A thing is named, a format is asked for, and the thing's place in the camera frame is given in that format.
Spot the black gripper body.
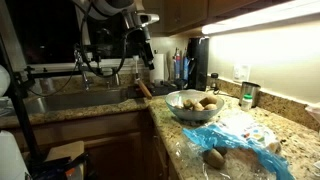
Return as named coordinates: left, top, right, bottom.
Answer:
left=132, top=28, right=152, bottom=58

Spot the white rounded robot base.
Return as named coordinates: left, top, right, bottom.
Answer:
left=0, top=129, right=30, bottom=180

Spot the greenish brown potato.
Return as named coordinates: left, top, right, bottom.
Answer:
left=182, top=98, right=196, bottom=110

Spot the clear glass bowl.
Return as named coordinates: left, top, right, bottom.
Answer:
left=165, top=89, right=225, bottom=122

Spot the blue plastic potato bag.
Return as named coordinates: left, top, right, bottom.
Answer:
left=182, top=113, right=296, bottom=180

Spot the white paper towel roll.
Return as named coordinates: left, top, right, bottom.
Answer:
left=148, top=53, right=165, bottom=84

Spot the white dish brush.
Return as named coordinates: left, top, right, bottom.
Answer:
left=132, top=54, right=140, bottom=83

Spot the black dish tray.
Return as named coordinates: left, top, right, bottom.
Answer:
left=128, top=83, right=178, bottom=99

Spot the blue plastic bottle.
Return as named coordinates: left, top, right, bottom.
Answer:
left=181, top=49, right=191, bottom=81

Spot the metal soap dispenser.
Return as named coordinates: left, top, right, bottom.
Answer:
left=110, top=66, right=121, bottom=87

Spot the black coffee maker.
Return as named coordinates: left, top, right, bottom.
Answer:
left=186, top=36, right=210, bottom=92

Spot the metal faucet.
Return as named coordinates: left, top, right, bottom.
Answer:
left=74, top=49, right=92, bottom=92

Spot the small jar black lid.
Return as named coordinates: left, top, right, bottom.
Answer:
left=210, top=72, right=220, bottom=91

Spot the stainless steel sink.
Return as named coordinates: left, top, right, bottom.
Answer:
left=23, top=89, right=129, bottom=115

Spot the wooden base cabinet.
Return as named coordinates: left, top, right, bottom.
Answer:
left=9, top=109, right=178, bottom=180

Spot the white framed window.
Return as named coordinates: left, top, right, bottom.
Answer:
left=4, top=0, right=149, bottom=68

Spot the stainless steel cup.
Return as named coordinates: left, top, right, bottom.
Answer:
left=239, top=81, right=262, bottom=108

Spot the white bottle green cap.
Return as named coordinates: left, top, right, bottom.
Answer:
left=240, top=94, right=253, bottom=112

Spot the under cabinet light strip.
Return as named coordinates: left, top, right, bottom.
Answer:
left=201, top=0, right=320, bottom=36

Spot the cardboard box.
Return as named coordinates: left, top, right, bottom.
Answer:
left=44, top=140, right=86, bottom=180

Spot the black tripod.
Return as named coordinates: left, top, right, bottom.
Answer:
left=0, top=33, right=88, bottom=180

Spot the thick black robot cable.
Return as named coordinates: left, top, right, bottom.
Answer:
left=79, top=0, right=149, bottom=79

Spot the wooden handle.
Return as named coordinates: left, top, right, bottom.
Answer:
left=136, top=78, right=153, bottom=100

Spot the wooden wall cabinet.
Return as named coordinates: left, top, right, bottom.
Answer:
left=143, top=0, right=291, bottom=38

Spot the thin black cable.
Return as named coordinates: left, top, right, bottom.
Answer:
left=26, top=63, right=81, bottom=98

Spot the white wall outlet plate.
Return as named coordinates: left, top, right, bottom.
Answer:
left=232, top=64, right=251, bottom=83

